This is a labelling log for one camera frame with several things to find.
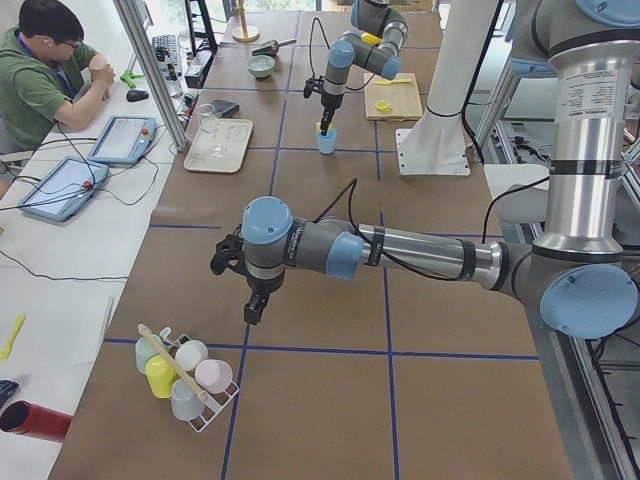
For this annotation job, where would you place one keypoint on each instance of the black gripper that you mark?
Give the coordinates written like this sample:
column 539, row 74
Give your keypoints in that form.
column 263, row 287
column 329, row 102

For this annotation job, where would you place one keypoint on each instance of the yellow lemon slice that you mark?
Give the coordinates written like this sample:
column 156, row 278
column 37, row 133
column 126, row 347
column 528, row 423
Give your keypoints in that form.
column 320, row 128

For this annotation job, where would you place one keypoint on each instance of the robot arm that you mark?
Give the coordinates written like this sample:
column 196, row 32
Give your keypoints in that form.
column 572, row 274
column 379, row 19

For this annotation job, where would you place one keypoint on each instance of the blue paper cup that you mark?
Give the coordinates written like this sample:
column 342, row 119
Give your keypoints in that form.
column 326, row 144

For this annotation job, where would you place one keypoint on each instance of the lemon slices on board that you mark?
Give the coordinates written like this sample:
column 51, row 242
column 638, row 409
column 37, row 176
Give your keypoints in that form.
column 382, row 105

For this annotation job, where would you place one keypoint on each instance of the pink plastic cup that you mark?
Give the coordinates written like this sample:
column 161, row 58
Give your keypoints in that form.
column 213, row 375

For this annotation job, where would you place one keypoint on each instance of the white plastic cup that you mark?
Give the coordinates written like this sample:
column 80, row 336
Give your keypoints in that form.
column 190, row 354

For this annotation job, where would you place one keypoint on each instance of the yellow plastic cup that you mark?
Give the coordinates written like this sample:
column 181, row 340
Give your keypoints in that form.
column 160, row 376

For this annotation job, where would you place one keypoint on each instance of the green plastic cup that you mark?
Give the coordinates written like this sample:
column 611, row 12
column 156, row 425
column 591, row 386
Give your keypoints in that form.
column 143, row 352

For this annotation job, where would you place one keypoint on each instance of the grey plastic cup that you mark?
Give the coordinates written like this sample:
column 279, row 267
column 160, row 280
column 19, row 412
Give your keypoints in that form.
column 184, row 403

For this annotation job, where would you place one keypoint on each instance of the bamboo cutting board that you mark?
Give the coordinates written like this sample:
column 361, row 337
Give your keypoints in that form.
column 404, row 99

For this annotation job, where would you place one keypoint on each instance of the green bowl of ice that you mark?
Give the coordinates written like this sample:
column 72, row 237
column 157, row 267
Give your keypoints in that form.
column 261, row 66

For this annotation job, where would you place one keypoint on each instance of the yellow plastic knife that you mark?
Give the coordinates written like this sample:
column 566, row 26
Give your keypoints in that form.
column 385, row 82

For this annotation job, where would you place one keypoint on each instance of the steel ice scoop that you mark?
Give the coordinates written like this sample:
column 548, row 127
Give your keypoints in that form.
column 272, row 47

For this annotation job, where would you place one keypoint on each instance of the grey folded cloth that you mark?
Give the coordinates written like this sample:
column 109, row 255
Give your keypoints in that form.
column 224, row 108

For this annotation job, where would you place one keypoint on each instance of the cream bear serving tray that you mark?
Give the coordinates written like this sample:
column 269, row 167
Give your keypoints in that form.
column 234, row 135

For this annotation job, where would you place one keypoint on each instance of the clear wine glass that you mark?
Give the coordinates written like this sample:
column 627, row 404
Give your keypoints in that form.
column 209, row 123

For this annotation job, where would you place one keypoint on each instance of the round wooden stand base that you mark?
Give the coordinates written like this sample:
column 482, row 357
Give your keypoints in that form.
column 244, row 33

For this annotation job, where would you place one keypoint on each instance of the black keyboard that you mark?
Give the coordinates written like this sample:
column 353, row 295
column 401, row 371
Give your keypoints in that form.
column 170, row 43

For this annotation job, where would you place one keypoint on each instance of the black computer mouse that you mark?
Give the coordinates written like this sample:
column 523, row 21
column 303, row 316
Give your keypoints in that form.
column 136, row 95

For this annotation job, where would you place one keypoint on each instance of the green clip on desk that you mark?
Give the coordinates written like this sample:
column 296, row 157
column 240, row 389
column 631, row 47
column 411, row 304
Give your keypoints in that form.
column 129, row 78

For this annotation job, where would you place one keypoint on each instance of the blue teach pendant far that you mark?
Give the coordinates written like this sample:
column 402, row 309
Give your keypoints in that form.
column 124, row 140

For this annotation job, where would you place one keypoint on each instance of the blue teach pendant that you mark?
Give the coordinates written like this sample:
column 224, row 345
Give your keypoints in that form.
column 124, row 140
column 65, row 189

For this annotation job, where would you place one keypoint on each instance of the blue teach pendant near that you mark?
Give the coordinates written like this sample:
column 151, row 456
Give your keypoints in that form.
column 65, row 189

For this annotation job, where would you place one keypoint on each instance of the red cylinder can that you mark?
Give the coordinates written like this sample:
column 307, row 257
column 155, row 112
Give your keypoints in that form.
column 36, row 421

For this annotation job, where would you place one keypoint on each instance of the person in green shirt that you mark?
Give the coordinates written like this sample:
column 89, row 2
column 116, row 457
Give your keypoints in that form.
column 49, row 75

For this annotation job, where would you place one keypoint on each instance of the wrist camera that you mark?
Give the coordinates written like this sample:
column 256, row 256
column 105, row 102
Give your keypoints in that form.
column 313, row 85
column 229, row 254

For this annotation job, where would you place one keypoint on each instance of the white wire cup rack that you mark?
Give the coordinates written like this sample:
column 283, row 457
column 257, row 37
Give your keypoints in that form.
column 214, row 404

